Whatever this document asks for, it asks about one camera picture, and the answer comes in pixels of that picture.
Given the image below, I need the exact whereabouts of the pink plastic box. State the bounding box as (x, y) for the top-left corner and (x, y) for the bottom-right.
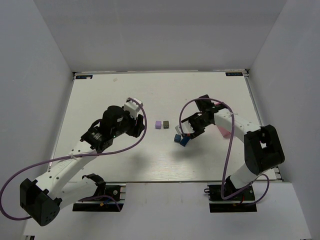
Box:
(217, 126), (231, 138)

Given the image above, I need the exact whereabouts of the brown wood block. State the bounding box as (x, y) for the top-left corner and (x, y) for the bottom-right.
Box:
(163, 120), (170, 129)

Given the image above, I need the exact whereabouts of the purple wood block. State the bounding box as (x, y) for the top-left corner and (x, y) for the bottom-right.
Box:
(155, 120), (162, 129)

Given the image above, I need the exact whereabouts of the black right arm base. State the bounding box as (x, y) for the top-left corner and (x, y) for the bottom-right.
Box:
(203, 184), (257, 213)

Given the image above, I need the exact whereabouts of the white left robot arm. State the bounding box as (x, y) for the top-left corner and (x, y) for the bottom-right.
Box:
(20, 98), (146, 227)

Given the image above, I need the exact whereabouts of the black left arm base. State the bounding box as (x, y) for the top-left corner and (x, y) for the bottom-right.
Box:
(72, 173), (126, 213)

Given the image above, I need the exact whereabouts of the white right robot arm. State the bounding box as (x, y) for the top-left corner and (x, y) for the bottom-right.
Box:
(175, 95), (285, 200)

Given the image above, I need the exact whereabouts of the dark blue long block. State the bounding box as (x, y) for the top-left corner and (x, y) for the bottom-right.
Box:
(179, 136), (190, 147)

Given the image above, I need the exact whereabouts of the blue cube block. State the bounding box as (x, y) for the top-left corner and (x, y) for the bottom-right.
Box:
(174, 134), (182, 143)

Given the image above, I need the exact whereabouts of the blue table logo sticker left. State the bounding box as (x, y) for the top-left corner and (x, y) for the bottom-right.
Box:
(75, 75), (93, 80)

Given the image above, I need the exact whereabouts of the blue table logo sticker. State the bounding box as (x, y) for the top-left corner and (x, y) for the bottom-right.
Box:
(225, 72), (243, 77)
(75, 75), (93, 80)

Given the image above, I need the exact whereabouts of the blue table logo sticker right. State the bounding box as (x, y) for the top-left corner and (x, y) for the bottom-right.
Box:
(225, 72), (243, 77)

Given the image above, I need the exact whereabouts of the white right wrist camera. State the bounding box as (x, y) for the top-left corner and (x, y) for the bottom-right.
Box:
(175, 121), (193, 137)

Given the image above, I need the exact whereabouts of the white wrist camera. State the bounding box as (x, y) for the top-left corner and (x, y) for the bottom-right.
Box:
(175, 121), (193, 137)
(123, 98), (143, 120)

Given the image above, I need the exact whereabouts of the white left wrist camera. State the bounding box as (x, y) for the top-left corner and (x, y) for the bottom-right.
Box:
(123, 98), (143, 120)

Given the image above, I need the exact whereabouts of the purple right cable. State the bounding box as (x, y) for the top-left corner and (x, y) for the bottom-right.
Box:
(178, 98), (270, 201)

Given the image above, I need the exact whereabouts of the purple cable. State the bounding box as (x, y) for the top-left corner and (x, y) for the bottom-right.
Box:
(0, 97), (147, 221)
(178, 98), (270, 201)

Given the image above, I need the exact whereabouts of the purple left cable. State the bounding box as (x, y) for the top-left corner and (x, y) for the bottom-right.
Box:
(0, 97), (147, 221)

